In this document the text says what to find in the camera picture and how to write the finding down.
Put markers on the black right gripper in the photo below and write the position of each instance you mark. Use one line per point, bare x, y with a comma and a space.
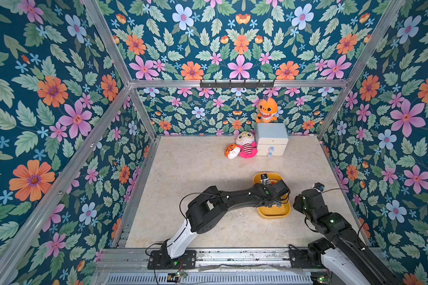
303, 203

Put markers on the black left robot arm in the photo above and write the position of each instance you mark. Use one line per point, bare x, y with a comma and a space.
210, 206

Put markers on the yellow plastic storage tray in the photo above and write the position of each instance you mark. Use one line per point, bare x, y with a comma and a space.
276, 211

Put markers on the pink striped owl plush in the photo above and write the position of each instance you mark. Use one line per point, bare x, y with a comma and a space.
247, 144

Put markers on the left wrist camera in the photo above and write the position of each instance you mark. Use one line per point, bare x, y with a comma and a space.
264, 179

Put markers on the white mini drawer cabinet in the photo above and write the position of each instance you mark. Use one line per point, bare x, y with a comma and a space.
271, 139

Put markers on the small orange tiger plush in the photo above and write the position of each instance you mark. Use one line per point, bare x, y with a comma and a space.
232, 151

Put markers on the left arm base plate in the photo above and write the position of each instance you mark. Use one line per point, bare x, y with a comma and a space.
159, 260

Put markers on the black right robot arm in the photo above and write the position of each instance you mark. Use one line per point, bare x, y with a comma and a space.
340, 251

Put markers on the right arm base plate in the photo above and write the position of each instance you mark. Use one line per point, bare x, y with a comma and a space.
299, 258

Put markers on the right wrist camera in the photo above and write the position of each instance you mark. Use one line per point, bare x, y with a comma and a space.
319, 187

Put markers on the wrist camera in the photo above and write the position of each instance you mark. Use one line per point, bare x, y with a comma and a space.
319, 187
264, 179

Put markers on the white ventilation grille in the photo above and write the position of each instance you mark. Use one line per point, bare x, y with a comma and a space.
212, 278

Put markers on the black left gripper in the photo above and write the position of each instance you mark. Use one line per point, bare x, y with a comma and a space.
277, 202

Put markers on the black hook rail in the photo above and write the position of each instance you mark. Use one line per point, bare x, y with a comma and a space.
242, 84

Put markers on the orange shark plush toy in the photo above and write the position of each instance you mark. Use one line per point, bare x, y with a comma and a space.
267, 110

